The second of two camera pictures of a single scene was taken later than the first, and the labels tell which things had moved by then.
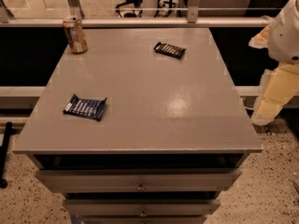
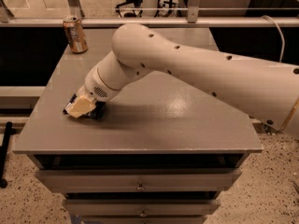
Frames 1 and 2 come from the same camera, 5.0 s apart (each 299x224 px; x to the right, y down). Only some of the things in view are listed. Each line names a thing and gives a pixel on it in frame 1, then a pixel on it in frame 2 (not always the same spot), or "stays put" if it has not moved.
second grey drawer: [141, 206] stays put
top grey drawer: [140, 179] stays put
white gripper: [285, 38] -> [94, 86]
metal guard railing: [193, 20] stays put
